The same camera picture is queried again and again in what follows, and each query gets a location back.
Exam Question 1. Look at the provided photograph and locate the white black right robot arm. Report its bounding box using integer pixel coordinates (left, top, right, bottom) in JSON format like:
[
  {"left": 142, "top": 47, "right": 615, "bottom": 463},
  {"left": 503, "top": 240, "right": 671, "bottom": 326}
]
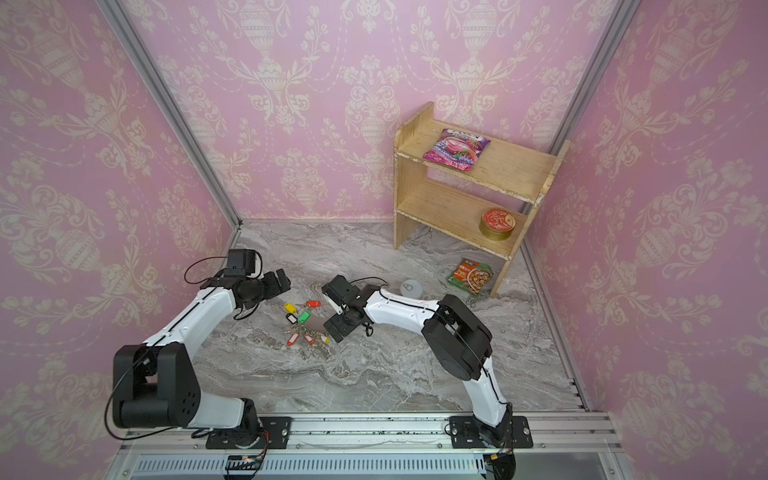
[{"left": 322, "top": 276, "right": 513, "bottom": 451}]

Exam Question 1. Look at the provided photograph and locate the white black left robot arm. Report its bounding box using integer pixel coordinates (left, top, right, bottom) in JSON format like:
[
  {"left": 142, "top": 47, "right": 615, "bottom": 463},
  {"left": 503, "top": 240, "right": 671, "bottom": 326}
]
[{"left": 104, "top": 269, "right": 291, "bottom": 449}]

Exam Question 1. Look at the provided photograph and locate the green orange food packet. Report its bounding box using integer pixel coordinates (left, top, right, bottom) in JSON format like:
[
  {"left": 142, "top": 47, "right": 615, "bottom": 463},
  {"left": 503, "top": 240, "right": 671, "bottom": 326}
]
[{"left": 447, "top": 258, "right": 494, "bottom": 295}]

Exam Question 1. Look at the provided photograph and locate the red round tin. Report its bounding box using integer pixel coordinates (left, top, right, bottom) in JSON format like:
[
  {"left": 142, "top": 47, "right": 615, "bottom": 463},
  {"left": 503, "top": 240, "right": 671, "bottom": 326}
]
[{"left": 479, "top": 208, "right": 517, "bottom": 241}]

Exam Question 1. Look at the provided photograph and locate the wooden two-tier shelf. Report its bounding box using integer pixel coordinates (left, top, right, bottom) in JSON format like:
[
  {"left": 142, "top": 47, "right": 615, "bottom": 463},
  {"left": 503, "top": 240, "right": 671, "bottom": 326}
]
[{"left": 392, "top": 101, "right": 571, "bottom": 298}]

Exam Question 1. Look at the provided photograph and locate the pink snack packet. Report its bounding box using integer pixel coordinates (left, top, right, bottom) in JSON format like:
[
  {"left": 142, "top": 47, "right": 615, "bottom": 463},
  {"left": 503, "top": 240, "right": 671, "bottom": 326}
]
[{"left": 422, "top": 128, "right": 491, "bottom": 172}]

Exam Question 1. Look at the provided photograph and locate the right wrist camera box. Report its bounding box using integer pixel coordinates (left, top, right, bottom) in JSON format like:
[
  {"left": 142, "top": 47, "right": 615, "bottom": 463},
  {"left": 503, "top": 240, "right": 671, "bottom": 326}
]
[{"left": 321, "top": 275, "right": 360, "bottom": 314}]

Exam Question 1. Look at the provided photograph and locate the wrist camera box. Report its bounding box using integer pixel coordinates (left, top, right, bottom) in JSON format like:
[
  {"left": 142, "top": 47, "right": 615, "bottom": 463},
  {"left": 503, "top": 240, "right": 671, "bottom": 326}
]
[
  {"left": 223, "top": 249, "right": 257, "bottom": 277},
  {"left": 321, "top": 275, "right": 360, "bottom": 314}
]

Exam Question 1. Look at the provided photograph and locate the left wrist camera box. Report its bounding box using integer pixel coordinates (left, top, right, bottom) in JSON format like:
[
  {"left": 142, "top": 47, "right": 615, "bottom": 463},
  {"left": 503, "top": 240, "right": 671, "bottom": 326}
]
[{"left": 223, "top": 249, "right": 257, "bottom": 277}]

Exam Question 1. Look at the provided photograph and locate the aluminium front rail base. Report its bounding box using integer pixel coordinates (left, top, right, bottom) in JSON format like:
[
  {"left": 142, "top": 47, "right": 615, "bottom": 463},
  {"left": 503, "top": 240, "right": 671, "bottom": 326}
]
[{"left": 106, "top": 412, "right": 633, "bottom": 479}]

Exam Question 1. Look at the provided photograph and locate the aluminium corner frame post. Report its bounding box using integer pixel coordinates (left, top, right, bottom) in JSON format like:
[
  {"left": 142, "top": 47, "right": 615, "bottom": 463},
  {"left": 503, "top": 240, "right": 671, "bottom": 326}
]
[{"left": 96, "top": 0, "right": 242, "bottom": 231}]

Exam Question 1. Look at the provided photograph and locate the right aluminium corner post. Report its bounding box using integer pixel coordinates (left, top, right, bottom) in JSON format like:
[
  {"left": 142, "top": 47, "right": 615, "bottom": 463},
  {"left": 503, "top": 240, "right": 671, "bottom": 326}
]
[{"left": 549, "top": 0, "right": 641, "bottom": 154}]

